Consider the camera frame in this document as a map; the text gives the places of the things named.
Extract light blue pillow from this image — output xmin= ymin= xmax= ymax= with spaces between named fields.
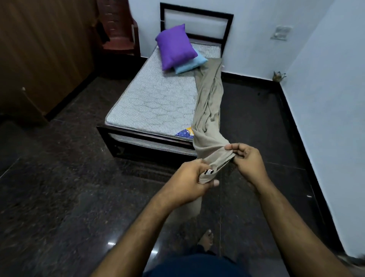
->
xmin=174 ymin=48 xmax=209 ymax=75

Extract dark wooden bed frame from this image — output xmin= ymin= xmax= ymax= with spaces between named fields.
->
xmin=96 ymin=2 xmax=234 ymax=169

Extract maroon plastic chair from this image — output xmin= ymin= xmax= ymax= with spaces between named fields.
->
xmin=94 ymin=0 xmax=141 ymax=56

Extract person's right hand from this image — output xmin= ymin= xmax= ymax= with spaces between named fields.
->
xmin=224 ymin=142 xmax=271 ymax=192

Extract purple dotted pillow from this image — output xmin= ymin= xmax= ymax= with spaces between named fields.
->
xmin=155 ymin=24 xmax=198 ymax=71

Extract white striped mattress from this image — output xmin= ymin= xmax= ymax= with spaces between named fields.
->
xmin=105 ymin=43 xmax=223 ymax=156

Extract beige striped bed sheet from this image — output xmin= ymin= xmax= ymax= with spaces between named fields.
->
xmin=191 ymin=57 xmax=237 ymax=186

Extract white wall socket plate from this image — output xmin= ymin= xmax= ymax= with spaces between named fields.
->
xmin=270 ymin=25 xmax=294 ymax=41

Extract person's navy blue shirt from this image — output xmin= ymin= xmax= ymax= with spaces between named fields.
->
xmin=142 ymin=254 xmax=251 ymax=277

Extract person's left hand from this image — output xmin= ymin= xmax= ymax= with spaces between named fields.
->
xmin=158 ymin=158 xmax=220 ymax=209

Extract person's left forearm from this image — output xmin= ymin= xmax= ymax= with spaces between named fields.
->
xmin=91 ymin=197 xmax=175 ymax=277

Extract person's right forearm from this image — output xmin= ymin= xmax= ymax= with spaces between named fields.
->
xmin=256 ymin=180 xmax=354 ymax=277

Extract person's dark trousers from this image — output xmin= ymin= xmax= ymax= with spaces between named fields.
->
xmin=185 ymin=244 xmax=217 ymax=257

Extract brown wooden wardrobe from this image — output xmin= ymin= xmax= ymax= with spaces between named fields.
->
xmin=0 ymin=0 xmax=97 ymax=123

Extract person's left foot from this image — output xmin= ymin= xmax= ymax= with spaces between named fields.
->
xmin=198 ymin=229 xmax=214 ymax=252

